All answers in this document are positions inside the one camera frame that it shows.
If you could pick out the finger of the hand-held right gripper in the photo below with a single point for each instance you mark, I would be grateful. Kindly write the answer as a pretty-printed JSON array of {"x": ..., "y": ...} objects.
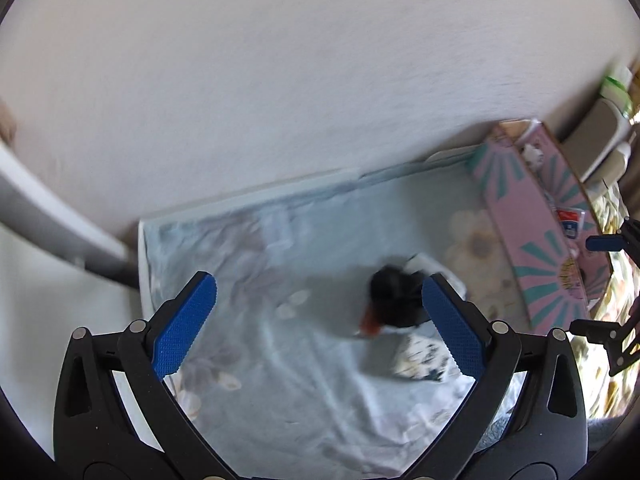
[
  {"x": 620, "y": 340},
  {"x": 602, "y": 244}
]

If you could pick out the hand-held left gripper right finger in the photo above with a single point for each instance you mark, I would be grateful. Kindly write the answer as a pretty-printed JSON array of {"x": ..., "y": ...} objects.
[{"x": 452, "y": 330}]

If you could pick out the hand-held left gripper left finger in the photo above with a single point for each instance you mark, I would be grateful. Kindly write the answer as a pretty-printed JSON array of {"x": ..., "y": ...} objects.
[{"x": 185, "y": 325}]

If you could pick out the white patterned sock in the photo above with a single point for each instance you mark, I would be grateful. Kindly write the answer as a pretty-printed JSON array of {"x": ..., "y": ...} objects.
[{"x": 422, "y": 360}]

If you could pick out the black cloth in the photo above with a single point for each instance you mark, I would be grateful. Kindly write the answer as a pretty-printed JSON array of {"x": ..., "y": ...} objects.
[{"x": 395, "y": 297}]

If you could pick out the pink printed cardboard box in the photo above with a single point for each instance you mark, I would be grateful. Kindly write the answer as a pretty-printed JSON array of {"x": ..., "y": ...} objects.
[{"x": 535, "y": 230}]

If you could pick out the floral yellow blanket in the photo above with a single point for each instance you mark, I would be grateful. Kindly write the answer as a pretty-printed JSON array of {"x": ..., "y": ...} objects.
[{"x": 597, "y": 390}]

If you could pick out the small orange red object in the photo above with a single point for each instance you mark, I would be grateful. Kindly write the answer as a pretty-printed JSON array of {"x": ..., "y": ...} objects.
[{"x": 371, "y": 327}]

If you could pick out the white plastic bottle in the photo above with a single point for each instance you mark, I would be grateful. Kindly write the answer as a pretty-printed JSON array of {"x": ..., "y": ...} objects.
[{"x": 617, "y": 160}]

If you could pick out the grey cushion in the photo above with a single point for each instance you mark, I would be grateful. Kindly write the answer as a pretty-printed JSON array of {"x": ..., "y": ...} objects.
[{"x": 592, "y": 135}]

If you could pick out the floral blue tablecloth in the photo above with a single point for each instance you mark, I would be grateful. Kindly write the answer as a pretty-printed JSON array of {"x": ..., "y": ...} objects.
[{"x": 300, "y": 385}]

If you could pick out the green capped white bottle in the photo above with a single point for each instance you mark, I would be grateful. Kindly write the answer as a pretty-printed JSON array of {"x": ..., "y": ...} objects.
[{"x": 617, "y": 92}]

